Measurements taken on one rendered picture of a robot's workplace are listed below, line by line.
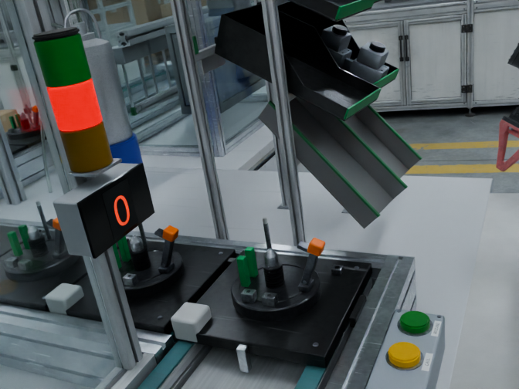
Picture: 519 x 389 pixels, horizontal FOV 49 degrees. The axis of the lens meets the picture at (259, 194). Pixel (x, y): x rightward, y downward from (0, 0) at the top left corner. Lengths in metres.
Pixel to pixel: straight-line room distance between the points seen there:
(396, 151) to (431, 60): 3.61
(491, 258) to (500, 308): 0.16
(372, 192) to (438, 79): 3.82
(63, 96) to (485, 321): 0.73
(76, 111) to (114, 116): 1.04
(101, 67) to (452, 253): 1.04
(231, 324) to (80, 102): 0.39
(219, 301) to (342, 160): 0.38
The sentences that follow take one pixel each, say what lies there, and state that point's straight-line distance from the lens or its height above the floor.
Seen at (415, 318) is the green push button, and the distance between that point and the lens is 0.83.
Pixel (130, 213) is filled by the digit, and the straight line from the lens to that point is 0.72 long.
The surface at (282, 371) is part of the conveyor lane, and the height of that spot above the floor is 0.92.
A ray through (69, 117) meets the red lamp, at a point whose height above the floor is 1.33.
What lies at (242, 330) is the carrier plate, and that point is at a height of 0.97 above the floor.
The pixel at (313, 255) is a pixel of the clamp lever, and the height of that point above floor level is 1.05.
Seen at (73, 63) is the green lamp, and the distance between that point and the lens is 0.65.
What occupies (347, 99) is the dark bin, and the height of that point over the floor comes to 1.20.
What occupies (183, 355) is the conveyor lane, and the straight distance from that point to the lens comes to 0.86.
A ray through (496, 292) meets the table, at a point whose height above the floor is 0.86.
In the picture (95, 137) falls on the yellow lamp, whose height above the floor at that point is 1.30.
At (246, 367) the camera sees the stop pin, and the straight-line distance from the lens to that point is 0.83.
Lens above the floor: 1.46
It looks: 23 degrees down
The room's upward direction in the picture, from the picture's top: 9 degrees counter-clockwise
